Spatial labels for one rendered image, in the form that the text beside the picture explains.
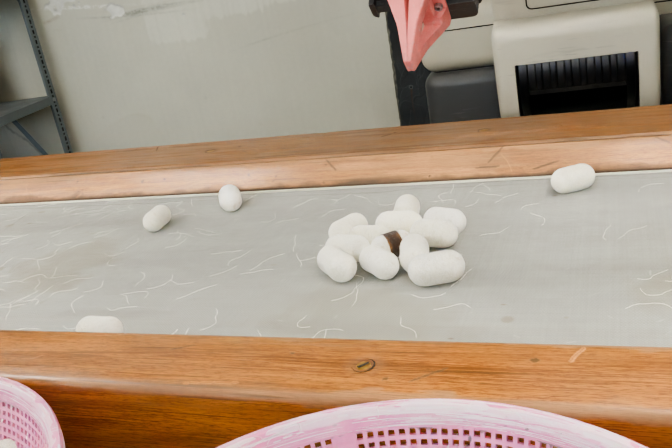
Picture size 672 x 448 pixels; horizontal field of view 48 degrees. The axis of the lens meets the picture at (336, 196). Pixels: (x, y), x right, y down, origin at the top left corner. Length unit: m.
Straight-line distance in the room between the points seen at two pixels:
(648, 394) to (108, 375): 0.27
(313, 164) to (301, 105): 2.02
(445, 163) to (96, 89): 2.50
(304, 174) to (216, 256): 0.16
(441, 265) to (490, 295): 0.04
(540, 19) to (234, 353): 0.80
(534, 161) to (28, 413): 0.45
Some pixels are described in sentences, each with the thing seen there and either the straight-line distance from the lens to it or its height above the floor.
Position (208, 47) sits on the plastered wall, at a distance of 2.83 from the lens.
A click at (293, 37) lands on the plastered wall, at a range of 2.70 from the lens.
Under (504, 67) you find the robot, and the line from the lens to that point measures 1.11.
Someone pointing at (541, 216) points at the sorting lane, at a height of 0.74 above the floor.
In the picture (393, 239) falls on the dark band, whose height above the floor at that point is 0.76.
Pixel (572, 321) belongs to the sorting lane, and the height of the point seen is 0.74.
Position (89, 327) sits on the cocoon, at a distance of 0.52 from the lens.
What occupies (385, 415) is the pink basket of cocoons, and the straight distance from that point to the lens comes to 0.34.
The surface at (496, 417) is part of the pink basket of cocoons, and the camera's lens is 0.33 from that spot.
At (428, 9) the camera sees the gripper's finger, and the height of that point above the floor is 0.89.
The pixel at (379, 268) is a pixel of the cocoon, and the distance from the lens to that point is 0.51.
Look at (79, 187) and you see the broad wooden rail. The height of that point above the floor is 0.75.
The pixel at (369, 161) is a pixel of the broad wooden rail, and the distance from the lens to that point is 0.71.
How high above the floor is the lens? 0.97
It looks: 19 degrees down
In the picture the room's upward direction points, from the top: 10 degrees counter-clockwise
